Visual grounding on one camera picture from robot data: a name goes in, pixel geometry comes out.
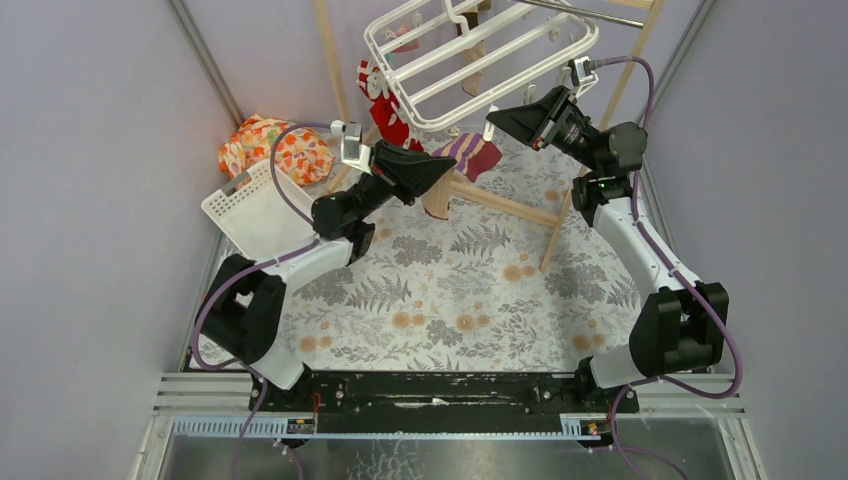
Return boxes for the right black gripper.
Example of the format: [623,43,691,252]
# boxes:
[485,86,601,175]

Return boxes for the pink brown sock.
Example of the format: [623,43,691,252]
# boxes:
[422,133,502,220]

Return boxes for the red santa sock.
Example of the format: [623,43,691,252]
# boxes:
[357,60,424,152]

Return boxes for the white clip sock hanger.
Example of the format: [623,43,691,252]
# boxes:
[363,1,600,132]

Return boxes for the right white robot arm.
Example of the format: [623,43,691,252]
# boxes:
[486,86,729,412]

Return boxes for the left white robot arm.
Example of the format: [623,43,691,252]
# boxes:
[191,140,456,411]

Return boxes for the brown beige sock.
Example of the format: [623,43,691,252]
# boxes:
[461,0,492,97]

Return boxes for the orange floral cloth bundle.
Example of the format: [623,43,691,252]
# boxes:
[218,114,335,187]

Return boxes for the floral patterned mat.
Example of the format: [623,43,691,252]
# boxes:
[188,129,694,374]

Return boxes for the metal hanging rod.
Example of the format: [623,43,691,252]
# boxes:
[517,0,645,29]

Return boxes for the white plastic basket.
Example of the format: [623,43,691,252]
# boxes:
[201,160,314,260]

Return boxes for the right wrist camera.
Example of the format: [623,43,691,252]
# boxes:
[568,56,599,98]

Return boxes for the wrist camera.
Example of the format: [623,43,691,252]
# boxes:
[568,56,599,98]
[330,120,371,174]

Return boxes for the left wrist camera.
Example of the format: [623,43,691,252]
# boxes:
[330,120,371,174]

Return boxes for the wooden drying rack frame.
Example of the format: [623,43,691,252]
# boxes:
[312,1,666,272]

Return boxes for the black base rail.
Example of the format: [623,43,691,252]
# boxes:
[249,369,639,431]

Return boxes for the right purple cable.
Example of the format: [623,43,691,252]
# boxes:
[592,54,745,480]

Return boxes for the white slotted cable duct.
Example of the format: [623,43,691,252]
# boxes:
[172,415,609,442]

